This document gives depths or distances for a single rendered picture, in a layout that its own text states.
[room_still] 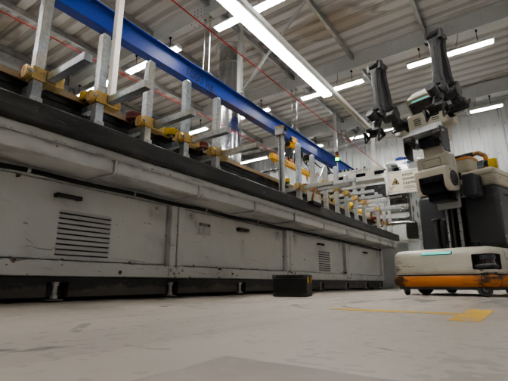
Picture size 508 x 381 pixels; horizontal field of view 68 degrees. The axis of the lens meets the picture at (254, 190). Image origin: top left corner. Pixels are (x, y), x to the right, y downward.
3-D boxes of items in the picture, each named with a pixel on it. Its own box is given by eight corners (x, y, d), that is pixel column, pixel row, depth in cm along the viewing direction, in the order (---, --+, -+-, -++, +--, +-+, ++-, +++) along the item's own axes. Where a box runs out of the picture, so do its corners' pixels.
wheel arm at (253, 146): (259, 150, 207) (259, 143, 208) (255, 148, 204) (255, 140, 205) (200, 164, 231) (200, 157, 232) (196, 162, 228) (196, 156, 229)
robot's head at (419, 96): (419, 111, 275) (410, 93, 272) (448, 100, 259) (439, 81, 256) (413, 119, 267) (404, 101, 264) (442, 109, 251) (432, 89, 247)
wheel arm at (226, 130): (230, 134, 187) (230, 127, 188) (226, 133, 184) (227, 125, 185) (170, 152, 211) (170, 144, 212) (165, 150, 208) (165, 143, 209)
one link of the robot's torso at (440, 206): (441, 211, 262) (438, 177, 268) (485, 205, 240) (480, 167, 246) (421, 206, 246) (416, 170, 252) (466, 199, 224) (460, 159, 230)
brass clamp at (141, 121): (165, 132, 183) (165, 123, 184) (142, 123, 172) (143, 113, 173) (156, 135, 186) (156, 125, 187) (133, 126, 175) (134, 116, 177)
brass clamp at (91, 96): (121, 110, 163) (122, 100, 164) (92, 98, 152) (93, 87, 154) (112, 113, 167) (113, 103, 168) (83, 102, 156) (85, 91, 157)
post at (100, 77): (100, 137, 155) (111, 35, 166) (93, 134, 152) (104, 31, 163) (95, 139, 157) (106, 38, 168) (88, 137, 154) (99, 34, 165)
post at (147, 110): (149, 153, 175) (156, 61, 186) (143, 152, 172) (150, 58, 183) (144, 155, 177) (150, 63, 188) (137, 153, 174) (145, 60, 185)
